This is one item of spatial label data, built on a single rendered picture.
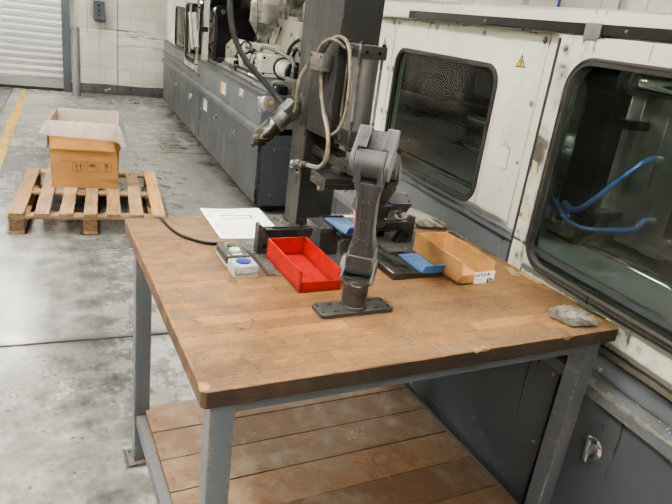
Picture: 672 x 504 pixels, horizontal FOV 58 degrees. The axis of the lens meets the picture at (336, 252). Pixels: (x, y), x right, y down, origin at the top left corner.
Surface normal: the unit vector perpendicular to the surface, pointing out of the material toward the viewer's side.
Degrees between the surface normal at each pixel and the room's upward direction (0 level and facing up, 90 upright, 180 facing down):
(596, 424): 90
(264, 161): 90
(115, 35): 90
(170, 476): 0
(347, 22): 90
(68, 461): 0
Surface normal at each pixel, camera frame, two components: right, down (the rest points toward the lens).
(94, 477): 0.12, -0.93
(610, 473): -0.92, 0.03
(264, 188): 0.38, 0.37
